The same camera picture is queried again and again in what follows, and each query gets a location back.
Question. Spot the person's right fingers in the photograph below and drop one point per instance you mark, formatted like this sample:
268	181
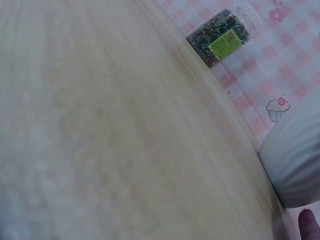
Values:
307	225

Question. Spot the clear jar of green pellets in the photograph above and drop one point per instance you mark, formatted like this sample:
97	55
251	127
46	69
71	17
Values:
210	40

